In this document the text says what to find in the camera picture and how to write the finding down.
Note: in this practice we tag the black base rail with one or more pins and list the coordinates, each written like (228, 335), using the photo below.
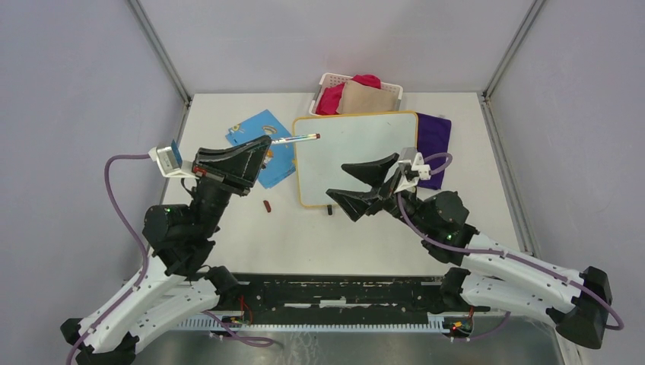
(265, 299)

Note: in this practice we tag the beige cloth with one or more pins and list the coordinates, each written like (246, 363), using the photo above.
(357, 98)

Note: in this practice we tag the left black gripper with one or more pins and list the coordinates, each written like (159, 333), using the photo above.
(239, 174)

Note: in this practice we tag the purple cloth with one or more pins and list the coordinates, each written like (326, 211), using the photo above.
(433, 137)

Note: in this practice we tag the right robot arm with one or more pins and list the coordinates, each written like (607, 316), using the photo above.
(483, 272)

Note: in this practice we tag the yellow framed whiteboard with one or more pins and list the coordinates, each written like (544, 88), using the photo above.
(348, 138)

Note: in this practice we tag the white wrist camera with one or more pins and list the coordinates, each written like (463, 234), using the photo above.
(412, 169)
(170, 162)

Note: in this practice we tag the white plastic basket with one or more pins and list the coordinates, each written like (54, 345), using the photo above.
(392, 88)

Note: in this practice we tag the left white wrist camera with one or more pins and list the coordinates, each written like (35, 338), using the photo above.
(170, 162)

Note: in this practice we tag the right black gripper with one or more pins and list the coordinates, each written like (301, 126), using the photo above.
(356, 204)

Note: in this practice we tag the red cloth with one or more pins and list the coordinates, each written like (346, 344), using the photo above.
(329, 101)

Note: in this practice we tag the white comb cable duct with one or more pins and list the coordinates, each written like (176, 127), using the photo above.
(434, 324)

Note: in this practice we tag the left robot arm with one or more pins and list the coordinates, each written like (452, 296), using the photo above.
(172, 283)

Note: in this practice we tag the white marker pen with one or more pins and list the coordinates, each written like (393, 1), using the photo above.
(296, 139)

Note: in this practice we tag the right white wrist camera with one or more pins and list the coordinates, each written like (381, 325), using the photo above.
(412, 169)

